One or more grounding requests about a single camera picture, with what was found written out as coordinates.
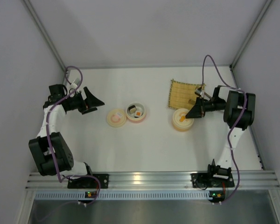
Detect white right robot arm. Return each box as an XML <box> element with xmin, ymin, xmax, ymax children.
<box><xmin>185</xmin><ymin>85</ymin><xmax>256</xmax><ymax>186</ymax></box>

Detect left aluminium frame post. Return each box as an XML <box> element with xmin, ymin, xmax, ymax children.
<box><xmin>21</xmin><ymin>0</ymin><xmax>66</xmax><ymax>71</ymax></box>

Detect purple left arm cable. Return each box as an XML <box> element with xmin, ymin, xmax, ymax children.
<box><xmin>44</xmin><ymin>66</ymin><xmax>101</xmax><ymax>206</ymax></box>

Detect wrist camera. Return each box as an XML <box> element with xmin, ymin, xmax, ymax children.
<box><xmin>195</xmin><ymin>87</ymin><xmax>205</xmax><ymax>98</ymax></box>
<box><xmin>70</xmin><ymin>78</ymin><xmax>81</xmax><ymax>89</ymax></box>

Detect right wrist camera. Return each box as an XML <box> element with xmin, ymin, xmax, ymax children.
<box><xmin>195</xmin><ymin>87</ymin><xmax>205</xmax><ymax>98</ymax></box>

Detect orange lunch box bowl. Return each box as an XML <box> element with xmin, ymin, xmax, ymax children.
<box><xmin>172</xmin><ymin>122</ymin><xmax>193</xmax><ymax>132</ymax></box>

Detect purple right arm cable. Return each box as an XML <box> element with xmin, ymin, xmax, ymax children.
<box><xmin>202</xmin><ymin>55</ymin><xmax>248</xmax><ymax>206</ymax></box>

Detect pink lunch box bowl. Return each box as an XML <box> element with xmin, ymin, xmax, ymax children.
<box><xmin>126</xmin><ymin>102</ymin><xmax>147</xmax><ymax>123</ymax></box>

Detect aluminium mounting rail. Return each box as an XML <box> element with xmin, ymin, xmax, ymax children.
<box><xmin>25</xmin><ymin>170</ymin><xmax>280</xmax><ymax>191</ymax></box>

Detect metal tongs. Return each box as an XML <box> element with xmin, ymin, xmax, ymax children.
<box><xmin>189</xmin><ymin>92</ymin><xmax>212</xmax><ymax>105</ymax></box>

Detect bamboo sushi mat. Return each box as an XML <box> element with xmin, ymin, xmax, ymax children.
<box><xmin>168</xmin><ymin>79</ymin><xmax>206</xmax><ymax>110</ymax></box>

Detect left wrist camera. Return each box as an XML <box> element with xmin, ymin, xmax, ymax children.
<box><xmin>70</xmin><ymin>78</ymin><xmax>81</xmax><ymax>89</ymax></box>

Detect cream plain lid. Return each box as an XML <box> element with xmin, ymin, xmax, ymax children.
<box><xmin>172</xmin><ymin>108</ymin><xmax>194</xmax><ymax>124</ymax></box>

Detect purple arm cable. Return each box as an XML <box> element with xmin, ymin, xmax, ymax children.
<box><xmin>44</xmin><ymin>66</ymin><xmax>101</xmax><ymax>206</ymax></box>
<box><xmin>202</xmin><ymin>55</ymin><xmax>248</xmax><ymax>206</ymax></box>

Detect slotted cable duct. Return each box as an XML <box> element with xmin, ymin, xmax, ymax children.
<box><xmin>35</xmin><ymin>190</ymin><xmax>223</xmax><ymax>201</ymax></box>

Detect cream lid with pink ring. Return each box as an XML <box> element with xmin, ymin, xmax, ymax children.
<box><xmin>106</xmin><ymin>108</ymin><xmax>126</xmax><ymax>127</ymax></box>

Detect right aluminium frame post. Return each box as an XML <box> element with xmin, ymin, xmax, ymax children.
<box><xmin>230</xmin><ymin>0</ymin><xmax>275</xmax><ymax>70</ymax></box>

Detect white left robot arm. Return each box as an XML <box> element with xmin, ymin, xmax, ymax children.
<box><xmin>28</xmin><ymin>84</ymin><xmax>105</xmax><ymax>176</ymax></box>

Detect aluminium frame post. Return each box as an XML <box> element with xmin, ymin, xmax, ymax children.
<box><xmin>21</xmin><ymin>0</ymin><xmax>66</xmax><ymax>71</ymax></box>
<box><xmin>230</xmin><ymin>0</ymin><xmax>275</xmax><ymax>70</ymax></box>

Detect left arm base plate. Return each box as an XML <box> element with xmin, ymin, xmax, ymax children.
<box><xmin>67</xmin><ymin>174</ymin><xmax>109</xmax><ymax>189</ymax></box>

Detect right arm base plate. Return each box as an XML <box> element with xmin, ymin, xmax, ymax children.
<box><xmin>191</xmin><ymin>172</ymin><xmax>235</xmax><ymax>189</ymax></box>

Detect sushi roll green centre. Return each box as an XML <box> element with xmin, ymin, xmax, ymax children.
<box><xmin>128</xmin><ymin>105</ymin><xmax>137</xmax><ymax>114</ymax></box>

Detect sushi roll orange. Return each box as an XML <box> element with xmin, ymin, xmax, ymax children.
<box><xmin>134</xmin><ymin>110</ymin><xmax>143</xmax><ymax>118</ymax></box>

